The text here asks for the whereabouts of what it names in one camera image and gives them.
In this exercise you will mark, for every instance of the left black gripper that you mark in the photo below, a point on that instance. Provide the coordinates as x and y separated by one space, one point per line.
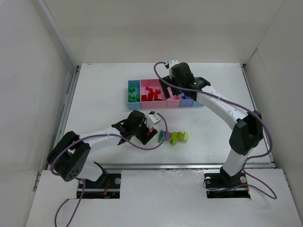
147 135

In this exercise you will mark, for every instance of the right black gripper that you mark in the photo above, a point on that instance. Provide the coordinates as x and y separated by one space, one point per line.
169 82

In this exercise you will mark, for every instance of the purple flower duplo brick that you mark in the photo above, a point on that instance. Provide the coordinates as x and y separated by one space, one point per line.
163 136

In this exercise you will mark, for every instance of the red brick cluster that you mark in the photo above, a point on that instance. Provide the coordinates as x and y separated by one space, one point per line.
144 98

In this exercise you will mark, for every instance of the lime green duplo stack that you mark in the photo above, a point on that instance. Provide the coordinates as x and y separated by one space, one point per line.
178 137

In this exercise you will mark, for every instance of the small green number brick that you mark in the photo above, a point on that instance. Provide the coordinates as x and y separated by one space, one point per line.
131 98

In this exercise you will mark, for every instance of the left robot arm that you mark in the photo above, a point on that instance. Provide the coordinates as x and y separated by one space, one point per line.
68 158

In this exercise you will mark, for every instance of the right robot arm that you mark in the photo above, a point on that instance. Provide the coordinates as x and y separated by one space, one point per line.
246 127

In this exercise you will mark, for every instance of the large pink bin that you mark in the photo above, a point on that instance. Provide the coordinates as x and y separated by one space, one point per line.
152 96

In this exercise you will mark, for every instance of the light blue bin right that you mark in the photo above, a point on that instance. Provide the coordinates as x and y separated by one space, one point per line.
197 104

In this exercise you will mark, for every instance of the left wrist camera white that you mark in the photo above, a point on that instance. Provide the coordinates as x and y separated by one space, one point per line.
152 119

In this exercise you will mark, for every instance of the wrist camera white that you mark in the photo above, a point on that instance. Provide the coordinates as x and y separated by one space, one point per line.
152 119
171 63

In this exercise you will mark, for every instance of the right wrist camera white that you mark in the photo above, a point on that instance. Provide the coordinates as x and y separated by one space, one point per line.
171 63

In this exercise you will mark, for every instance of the aluminium rail front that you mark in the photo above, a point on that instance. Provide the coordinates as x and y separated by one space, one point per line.
180 166

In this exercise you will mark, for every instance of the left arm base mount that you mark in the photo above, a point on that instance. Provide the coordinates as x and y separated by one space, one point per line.
106 186

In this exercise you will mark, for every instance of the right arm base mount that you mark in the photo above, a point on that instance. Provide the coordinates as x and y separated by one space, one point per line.
217 188

